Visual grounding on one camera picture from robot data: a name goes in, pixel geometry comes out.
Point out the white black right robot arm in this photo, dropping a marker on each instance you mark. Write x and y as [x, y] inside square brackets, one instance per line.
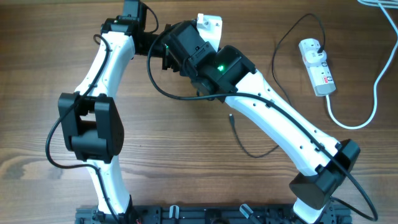
[323, 162]

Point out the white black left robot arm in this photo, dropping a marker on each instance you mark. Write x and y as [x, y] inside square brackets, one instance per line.
[91, 125]

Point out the white charger adapter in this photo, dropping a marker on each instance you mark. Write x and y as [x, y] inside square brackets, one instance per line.
[313, 58]

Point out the white power strip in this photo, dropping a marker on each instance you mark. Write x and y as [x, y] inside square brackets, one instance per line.
[320, 76]

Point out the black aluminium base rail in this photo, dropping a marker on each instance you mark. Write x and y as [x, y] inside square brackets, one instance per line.
[274, 213]

